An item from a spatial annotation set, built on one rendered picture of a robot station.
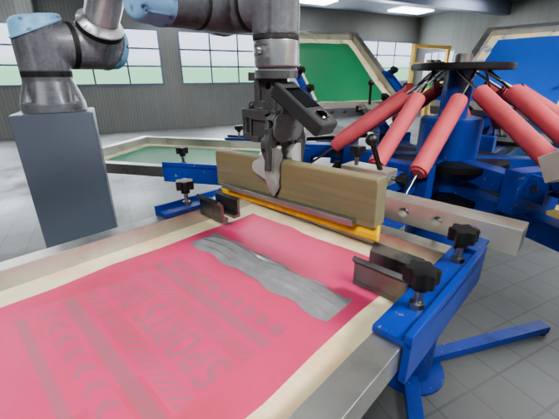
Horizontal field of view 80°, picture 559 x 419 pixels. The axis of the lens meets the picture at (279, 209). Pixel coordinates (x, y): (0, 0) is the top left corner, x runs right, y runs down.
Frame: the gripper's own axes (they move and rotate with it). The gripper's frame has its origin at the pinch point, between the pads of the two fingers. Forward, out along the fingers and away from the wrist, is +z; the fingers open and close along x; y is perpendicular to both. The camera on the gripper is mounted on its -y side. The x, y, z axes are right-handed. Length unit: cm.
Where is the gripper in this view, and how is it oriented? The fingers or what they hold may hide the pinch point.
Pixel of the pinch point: (284, 187)
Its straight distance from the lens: 61.6
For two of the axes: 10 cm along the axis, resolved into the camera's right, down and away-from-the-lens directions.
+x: -7.0, 2.7, -6.7
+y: -7.2, -2.6, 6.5
